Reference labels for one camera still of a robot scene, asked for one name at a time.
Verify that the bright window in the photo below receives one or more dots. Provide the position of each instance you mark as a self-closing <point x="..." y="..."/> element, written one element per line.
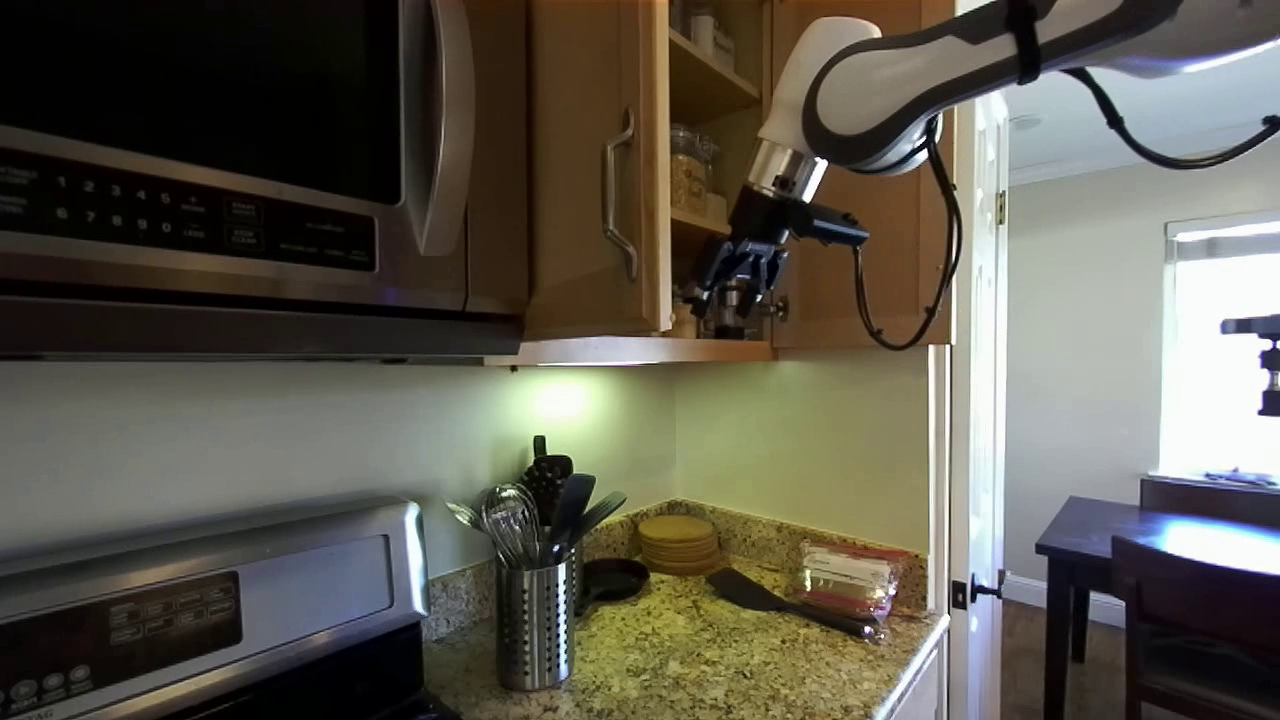
<point x="1212" y="402"/>

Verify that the wooden cabinet door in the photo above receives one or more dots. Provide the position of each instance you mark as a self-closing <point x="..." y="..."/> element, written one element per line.
<point x="573" y="161"/>
<point x="907" y="266"/>

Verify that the stainless steel microwave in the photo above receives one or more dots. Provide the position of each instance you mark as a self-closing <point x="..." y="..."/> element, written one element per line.
<point x="202" y="107"/>

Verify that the glass storage jar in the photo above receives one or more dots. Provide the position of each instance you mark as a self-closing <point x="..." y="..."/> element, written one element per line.
<point x="705" y="36"/>

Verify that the black camera on stand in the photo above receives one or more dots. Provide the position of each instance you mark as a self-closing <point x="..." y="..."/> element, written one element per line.
<point x="1266" y="360"/>

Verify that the dark wooden chair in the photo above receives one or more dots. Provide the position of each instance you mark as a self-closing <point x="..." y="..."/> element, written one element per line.
<point x="1200" y="625"/>
<point x="1200" y="498"/>

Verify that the black flat spatula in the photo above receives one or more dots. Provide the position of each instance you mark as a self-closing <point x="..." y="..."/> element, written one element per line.
<point x="744" y="588"/>

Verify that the small glass jar yellow contents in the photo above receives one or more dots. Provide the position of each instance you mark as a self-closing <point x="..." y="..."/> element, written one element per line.
<point x="692" y="181"/>

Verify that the wooden wall cabinet with shelves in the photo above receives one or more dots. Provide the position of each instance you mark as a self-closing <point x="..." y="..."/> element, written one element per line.
<point x="627" y="353"/>

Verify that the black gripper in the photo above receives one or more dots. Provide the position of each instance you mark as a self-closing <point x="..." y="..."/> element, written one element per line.
<point x="775" y="232"/>

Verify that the brown item on counter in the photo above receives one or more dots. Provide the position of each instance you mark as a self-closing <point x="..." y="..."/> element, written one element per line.
<point x="852" y="580"/>

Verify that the silver ladle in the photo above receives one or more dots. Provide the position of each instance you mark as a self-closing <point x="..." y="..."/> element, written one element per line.
<point x="475" y="517"/>
<point x="515" y="513"/>

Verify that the small black dish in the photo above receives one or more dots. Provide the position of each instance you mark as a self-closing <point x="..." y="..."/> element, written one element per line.
<point x="617" y="580"/>

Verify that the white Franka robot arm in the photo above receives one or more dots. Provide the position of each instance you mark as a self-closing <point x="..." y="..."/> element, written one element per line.
<point x="933" y="65"/>

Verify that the dark wooden table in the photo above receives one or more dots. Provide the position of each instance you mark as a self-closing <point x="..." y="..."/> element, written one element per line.
<point x="1134" y="532"/>

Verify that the cork coaster stack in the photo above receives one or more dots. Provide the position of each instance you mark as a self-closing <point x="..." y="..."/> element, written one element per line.
<point x="676" y="541"/>

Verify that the perforated steel utensil holder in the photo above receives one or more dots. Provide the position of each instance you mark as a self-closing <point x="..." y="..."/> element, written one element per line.
<point x="539" y="625"/>

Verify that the dark cooking utensil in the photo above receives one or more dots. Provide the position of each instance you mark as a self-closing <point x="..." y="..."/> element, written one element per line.
<point x="549" y="484"/>

